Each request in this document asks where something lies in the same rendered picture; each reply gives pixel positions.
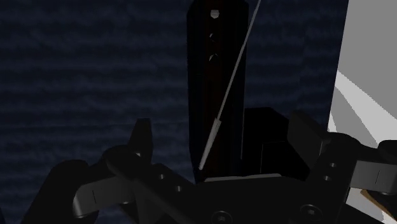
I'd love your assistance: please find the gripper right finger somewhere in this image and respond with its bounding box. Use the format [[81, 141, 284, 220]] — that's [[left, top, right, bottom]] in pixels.
[[286, 111, 397, 224]]

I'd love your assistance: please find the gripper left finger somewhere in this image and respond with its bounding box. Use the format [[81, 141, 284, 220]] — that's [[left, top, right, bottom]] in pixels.
[[20, 118, 200, 224]]

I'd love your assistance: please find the long black remote control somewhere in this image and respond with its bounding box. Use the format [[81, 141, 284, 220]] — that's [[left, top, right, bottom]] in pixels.
[[186, 0, 250, 185]]

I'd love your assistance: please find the thin white stick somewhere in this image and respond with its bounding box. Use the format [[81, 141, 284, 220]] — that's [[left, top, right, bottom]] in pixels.
[[197, 0, 262, 171]]

